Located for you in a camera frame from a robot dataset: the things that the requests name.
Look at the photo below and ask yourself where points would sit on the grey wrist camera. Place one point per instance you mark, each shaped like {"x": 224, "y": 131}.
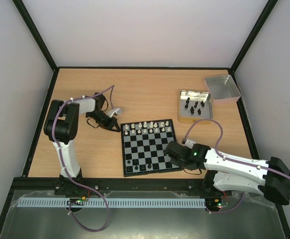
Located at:
{"x": 114, "y": 112}
{"x": 188, "y": 143}

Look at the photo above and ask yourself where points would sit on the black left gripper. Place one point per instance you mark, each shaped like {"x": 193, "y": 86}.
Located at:
{"x": 114, "y": 123}

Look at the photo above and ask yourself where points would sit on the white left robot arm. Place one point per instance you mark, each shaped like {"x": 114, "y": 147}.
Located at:
{"x": 61, "y": 127}

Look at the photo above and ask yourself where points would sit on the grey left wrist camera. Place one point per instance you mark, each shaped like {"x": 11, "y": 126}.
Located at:
{"x": 114, "y": 112}

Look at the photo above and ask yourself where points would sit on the gold metal tin with pieces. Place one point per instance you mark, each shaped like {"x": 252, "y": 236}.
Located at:
{"x": 184, "y": 115}

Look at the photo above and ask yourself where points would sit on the black and grey chessboard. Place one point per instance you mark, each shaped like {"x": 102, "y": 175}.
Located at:
{"x": 145, "y": 145}

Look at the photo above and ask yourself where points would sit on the pink metal tin lid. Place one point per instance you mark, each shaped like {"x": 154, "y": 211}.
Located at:
{"x": 222, "y": 89}

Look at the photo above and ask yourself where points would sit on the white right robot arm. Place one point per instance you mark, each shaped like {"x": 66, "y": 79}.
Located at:
{"x": 226, "y": 172}

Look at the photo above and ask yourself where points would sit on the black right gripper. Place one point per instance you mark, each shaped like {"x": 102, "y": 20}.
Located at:
{"x": 171, "y": 152}

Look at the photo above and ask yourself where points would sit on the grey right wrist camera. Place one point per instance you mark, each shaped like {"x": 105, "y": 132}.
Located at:
{"x": 188, "y": 143}

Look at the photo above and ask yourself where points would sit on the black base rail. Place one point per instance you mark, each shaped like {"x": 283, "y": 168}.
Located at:
{"x": 145, "y": 185}

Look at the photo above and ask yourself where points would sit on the white slotted cable duct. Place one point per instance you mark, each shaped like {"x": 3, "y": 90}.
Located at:
{"x": 110, "y": 202}

